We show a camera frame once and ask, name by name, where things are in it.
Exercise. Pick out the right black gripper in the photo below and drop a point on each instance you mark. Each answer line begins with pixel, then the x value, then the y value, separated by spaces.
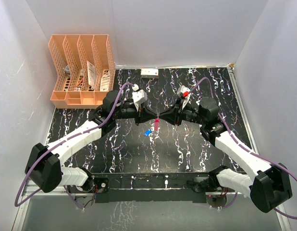
pixel 174 115

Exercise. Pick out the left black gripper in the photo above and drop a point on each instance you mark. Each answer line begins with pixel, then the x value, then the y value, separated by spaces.
pixel 145 114

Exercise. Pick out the pink strap keyring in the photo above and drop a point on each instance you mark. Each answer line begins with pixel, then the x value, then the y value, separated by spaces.
pixel 156 124

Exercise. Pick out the key with blue tag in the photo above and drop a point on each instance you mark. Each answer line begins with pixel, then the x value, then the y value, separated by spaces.
pixel 148 132

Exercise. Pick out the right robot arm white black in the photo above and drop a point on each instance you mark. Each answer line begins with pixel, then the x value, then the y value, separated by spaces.
pixel 267 185

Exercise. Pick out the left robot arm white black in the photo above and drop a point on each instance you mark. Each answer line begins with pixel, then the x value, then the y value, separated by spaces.
pixel 45 166

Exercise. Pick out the white small cardboard box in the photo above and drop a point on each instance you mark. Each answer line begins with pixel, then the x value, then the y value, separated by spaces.
pixel 149 73

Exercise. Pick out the white labelled packet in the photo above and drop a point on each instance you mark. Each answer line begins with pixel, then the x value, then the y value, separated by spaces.
pixel 105 82

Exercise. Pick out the white paper packet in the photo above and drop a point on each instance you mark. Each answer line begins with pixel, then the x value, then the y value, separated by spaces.
pixel 91 72

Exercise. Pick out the orange plastic file organizer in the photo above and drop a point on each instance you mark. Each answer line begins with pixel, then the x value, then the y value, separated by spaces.
pixel 72 90

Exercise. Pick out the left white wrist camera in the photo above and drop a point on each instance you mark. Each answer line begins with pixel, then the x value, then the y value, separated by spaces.
pixel 139 96

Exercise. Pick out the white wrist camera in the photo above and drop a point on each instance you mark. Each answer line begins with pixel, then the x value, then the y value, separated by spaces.
pixel 139 96
pixel 183 94

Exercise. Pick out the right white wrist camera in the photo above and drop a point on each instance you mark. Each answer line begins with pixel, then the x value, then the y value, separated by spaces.
pixel 183 94

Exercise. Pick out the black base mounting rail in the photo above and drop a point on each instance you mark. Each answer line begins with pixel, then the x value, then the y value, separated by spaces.
pixel 152 187

